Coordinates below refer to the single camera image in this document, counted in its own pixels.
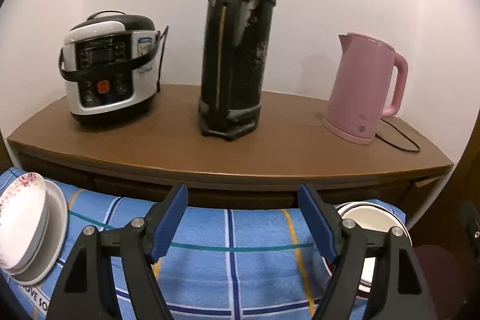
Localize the plain white plate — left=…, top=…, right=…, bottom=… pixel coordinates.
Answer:
left=2, top=179, right=68, bottom=286

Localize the white enamel bowl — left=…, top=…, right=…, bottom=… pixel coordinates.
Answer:
left=336, top=202, right=411, bottom=300

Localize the pink floral rim plate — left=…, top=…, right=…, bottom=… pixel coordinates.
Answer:
left=1, top=172, right=49, bottom=272

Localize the dark maroon chair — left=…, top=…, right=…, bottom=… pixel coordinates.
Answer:
left=414, top=245, right=468, bottom=319

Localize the blue checked tablecloth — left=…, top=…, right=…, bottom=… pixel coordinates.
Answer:
left=1, top=184, right=330, bottom=319

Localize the brown wooden sideboard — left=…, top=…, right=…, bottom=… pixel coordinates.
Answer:
left=8, top=85, right=452, bottom=214

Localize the pink electric kettle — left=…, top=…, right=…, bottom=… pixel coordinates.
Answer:
left=323, top=32, right=408, bottom=145

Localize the white black rice cooker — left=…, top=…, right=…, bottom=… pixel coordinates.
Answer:
left=58, top=10, right=169, bottom=127

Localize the black thermos flask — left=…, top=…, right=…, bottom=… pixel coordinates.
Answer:
left=199, top=0, right=277, bottom=140

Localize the black kettle power cable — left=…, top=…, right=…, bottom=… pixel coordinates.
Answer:
left=376, top=118, right=422, bottom=154

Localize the black rice cooker cable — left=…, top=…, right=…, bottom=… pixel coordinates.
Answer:
left=155, top=25, right=170, bottom=94

